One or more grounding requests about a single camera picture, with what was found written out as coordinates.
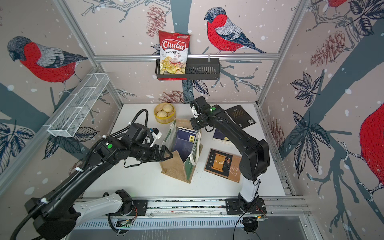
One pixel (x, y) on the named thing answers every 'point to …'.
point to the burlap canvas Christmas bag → (176, 167)
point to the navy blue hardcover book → (219, 134)
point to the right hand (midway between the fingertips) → (194, 123)
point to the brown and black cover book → (224, 164)
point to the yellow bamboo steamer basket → (170, 117)
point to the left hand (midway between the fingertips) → (168, 154)
